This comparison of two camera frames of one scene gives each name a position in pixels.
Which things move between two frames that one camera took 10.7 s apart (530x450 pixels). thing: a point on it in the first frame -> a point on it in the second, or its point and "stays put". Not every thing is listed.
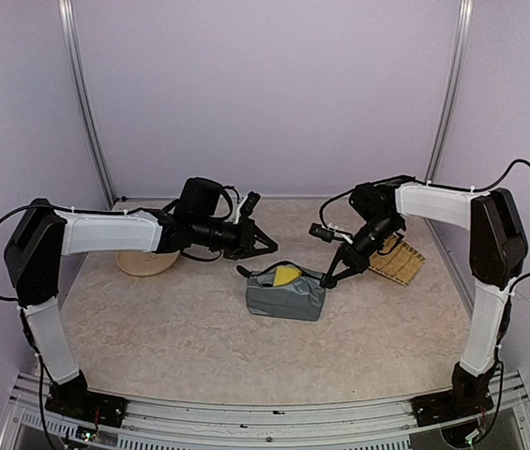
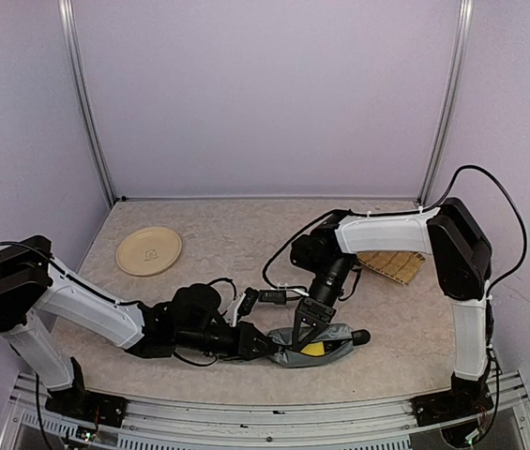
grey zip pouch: (299, 300) -> (338, 339)
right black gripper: (355, 259) -> (319, 321)
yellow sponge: (285, 275) -> (316, 349)
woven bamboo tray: (401, 262) stays put
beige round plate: (145, 262) stays put
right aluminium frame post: (451, 91) stays put
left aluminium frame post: (69, 22) stays put
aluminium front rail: (267, 421) stays put
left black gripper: (245, 246) -> (247, 335)
